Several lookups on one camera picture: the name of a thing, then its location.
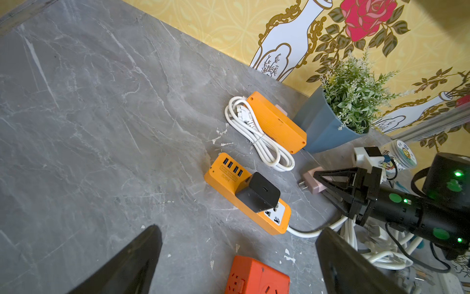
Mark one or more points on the black charger block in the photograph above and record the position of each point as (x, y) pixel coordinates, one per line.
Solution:
(258, 193)

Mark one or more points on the potted green plant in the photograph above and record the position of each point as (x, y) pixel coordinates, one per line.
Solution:
(346, 104)

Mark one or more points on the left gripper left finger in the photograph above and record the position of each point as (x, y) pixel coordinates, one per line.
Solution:
(130, 271)

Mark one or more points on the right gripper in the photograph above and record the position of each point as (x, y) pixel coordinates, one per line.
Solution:
(355, 192)

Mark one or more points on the red cube adapter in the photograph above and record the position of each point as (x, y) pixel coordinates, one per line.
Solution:
(250, 276)

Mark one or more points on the pink USB charger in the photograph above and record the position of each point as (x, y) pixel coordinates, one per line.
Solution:
(309, 183)

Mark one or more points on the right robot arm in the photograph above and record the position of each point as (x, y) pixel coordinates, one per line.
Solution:
(438, 209)

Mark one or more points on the orange power strip with adapters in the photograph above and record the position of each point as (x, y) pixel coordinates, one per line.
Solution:
(225, 175)

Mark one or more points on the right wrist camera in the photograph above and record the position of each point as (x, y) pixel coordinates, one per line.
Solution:
(370, 157)

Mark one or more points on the round printed tin jar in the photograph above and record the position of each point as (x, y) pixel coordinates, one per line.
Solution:
(401, 154)

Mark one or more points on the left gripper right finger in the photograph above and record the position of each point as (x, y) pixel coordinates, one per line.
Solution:
(345, 271)

